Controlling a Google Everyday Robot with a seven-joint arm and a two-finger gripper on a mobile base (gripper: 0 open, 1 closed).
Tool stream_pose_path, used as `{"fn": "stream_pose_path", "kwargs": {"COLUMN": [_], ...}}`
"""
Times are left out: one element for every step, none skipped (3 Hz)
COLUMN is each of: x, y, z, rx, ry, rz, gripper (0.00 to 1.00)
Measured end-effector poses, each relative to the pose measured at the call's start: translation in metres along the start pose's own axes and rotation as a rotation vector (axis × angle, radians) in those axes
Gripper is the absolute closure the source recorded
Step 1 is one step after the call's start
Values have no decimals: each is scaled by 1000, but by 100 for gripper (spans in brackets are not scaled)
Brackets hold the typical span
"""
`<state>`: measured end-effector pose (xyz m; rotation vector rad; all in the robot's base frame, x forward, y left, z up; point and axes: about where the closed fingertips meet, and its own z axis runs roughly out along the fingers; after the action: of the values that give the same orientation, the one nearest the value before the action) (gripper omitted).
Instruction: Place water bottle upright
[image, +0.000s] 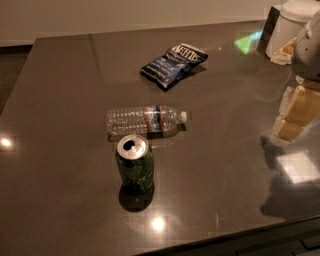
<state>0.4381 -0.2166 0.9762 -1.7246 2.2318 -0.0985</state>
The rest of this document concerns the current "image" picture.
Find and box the white lidded canister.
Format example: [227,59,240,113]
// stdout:
[264,0,320,58]

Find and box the clear plastic water bottle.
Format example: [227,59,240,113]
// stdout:
[106,105,187,136]

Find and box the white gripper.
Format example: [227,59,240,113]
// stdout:
[284,10,320,126]

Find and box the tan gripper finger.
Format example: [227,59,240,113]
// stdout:
[273,116,304,141]

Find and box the blue Kettle chips bag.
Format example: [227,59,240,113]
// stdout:
[140,43,208,89]

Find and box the green soda can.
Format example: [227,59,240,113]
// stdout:
[115,135,154,194]

